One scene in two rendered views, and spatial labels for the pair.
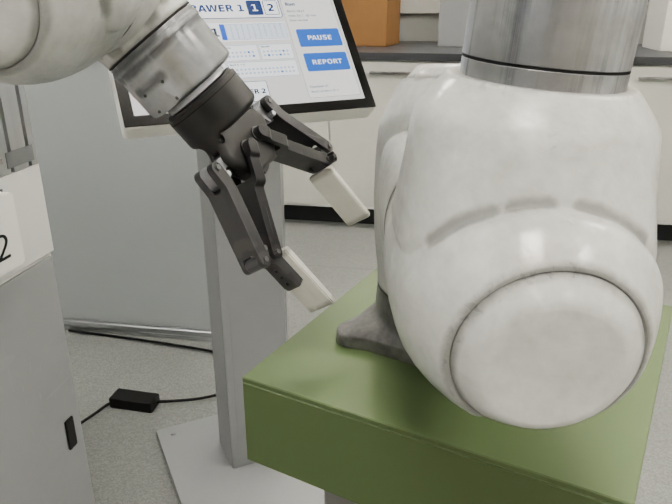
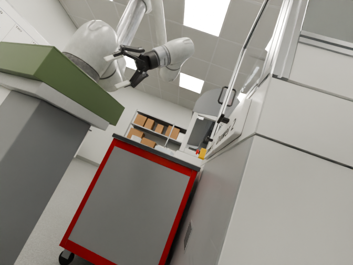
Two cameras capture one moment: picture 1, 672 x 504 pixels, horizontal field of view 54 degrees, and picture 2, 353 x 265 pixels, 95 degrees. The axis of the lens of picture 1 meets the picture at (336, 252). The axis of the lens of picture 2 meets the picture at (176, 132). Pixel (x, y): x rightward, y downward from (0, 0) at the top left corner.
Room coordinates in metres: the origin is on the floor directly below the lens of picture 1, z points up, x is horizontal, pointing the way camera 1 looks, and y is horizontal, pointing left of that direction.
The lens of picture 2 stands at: (1.28, 0.29, 0.67)
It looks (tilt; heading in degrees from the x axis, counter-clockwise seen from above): 14 degrees up; 175
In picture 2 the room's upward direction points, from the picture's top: 22 degrees clockwise
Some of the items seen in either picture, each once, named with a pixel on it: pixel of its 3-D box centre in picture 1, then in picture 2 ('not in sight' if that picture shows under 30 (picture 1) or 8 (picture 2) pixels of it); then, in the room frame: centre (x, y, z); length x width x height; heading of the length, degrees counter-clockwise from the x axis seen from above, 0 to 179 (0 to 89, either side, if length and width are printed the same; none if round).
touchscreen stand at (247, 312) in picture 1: (252, 298); not in sight; (1.40, 0.20, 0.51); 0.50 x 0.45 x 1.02; 25
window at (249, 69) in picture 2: not in sight; (249, 55); (0.50, 0.59, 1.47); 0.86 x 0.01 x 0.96; 167
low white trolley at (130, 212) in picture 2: not in sight; (141, 203); (-0.01, 0.36, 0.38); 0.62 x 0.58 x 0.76; 167
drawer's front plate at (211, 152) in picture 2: not in sight; (212, 146); (0.45, 0.57, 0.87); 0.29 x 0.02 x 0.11; 167
